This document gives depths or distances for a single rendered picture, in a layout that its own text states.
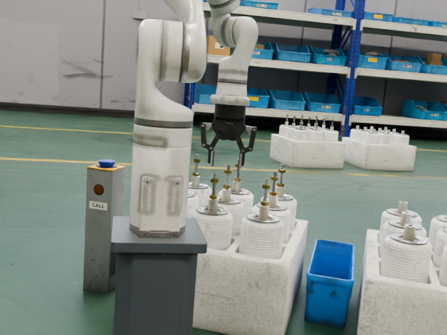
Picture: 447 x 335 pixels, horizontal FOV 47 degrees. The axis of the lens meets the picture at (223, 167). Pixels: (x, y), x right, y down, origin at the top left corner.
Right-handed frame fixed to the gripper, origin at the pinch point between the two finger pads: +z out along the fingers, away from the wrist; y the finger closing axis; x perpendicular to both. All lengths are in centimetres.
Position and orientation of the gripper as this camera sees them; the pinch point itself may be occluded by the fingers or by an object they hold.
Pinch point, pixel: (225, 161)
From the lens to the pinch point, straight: 127.3
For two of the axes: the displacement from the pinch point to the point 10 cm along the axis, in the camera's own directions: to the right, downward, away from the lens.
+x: -0.6, 1.5, -9.9
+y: -10.0, -0.8, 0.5
